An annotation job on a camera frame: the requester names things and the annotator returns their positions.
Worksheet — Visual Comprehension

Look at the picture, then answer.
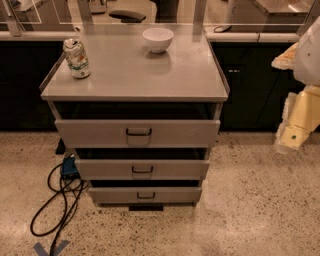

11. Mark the grey middle drawer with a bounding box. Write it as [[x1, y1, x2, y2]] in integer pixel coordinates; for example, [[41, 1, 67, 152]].
[[75, 159, 209, 180]]

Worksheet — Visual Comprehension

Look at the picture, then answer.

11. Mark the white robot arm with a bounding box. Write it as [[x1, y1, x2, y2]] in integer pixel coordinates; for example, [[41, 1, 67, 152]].
[[271, 17, 320, 154]]

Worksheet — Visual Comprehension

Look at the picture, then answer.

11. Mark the black floor cable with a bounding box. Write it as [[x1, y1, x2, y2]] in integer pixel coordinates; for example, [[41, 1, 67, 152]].
[[29, 162, 88, 256]]

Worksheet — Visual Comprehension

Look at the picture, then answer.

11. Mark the grey top drawer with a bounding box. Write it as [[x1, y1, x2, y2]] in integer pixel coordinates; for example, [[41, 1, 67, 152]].
[[55, 120, 220, 148]]

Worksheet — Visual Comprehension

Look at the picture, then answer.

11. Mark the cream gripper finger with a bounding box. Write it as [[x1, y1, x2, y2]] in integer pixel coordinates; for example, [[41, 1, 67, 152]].
[[271, 43, 298, 70]]

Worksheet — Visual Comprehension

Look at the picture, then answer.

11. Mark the crushed white soda can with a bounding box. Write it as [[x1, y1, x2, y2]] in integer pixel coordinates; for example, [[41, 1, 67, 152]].
[[63, 39, 90, 79]]

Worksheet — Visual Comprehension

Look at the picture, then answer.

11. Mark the grey metal drawer cabinet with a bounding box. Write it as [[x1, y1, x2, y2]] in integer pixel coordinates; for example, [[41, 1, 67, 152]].
[[39, 23, 231, 212]]

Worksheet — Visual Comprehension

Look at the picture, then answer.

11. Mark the white ceramic bowl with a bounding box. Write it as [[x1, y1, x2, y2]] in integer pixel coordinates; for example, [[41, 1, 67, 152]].
[[142, 28, 174, 53]]

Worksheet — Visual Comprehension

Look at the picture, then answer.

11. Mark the black office chair seat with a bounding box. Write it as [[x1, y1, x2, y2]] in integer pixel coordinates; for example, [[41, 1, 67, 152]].
[[109, 10, 146, 23]]

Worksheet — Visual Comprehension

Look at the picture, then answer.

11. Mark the grey bottom drawer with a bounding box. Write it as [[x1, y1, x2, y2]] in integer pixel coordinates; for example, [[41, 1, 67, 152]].
[[89, 187, 202, 204]]

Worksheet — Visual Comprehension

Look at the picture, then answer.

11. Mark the grey drawer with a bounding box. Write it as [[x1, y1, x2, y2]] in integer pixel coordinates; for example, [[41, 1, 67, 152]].
[[75, 159, 209, 180], [55, 120, 220, 148], [89, 187, 202, 204]]

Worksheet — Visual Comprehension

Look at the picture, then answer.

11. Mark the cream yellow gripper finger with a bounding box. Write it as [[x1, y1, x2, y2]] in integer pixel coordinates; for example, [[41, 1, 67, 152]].
[[274, 85, 320, 154]]

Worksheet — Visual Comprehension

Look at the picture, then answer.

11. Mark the blue power adapter box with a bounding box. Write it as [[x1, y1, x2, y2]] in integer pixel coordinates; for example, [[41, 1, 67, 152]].
[[60, 157, 79, 179]]

